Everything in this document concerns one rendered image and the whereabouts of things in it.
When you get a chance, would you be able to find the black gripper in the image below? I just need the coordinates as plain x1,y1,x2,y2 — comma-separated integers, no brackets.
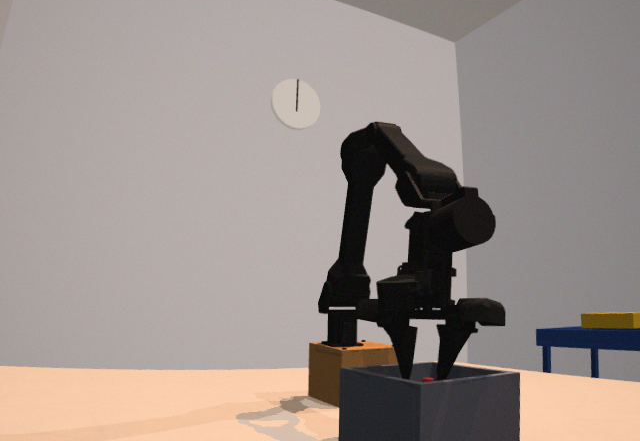
355,253,506,381

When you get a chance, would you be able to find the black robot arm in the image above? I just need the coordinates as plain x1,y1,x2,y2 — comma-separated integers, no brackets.
318,122,496,347

